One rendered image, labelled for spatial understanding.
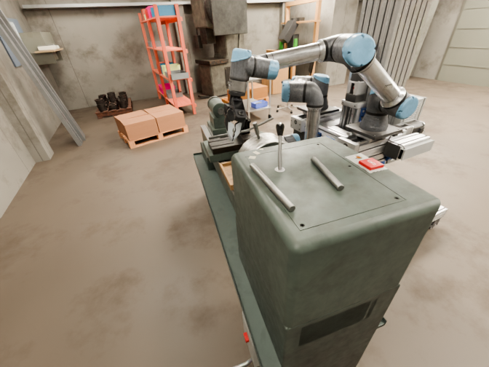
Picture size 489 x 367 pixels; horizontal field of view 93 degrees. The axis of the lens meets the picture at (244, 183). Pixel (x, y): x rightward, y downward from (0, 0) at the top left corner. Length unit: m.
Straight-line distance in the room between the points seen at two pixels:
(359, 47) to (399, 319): 1.71
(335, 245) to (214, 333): 1.37
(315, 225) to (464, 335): 1.72
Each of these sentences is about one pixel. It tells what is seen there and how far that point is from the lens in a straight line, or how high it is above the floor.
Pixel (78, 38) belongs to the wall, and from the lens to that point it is 8.26.
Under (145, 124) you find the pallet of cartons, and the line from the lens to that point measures 4.62.
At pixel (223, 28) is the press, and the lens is 7.09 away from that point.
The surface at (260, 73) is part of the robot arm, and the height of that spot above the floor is 1.54.
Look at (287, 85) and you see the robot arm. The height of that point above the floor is 1.41.
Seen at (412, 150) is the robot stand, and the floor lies 1.05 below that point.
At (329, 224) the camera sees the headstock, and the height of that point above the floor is 1.26.
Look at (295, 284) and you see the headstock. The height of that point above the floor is 1.11.
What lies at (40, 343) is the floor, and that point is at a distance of 2.35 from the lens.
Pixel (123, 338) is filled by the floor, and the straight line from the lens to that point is 2.06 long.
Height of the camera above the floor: 1.70
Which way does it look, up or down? 34 degrees down
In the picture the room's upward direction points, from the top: 4 degrees counter-clockwise
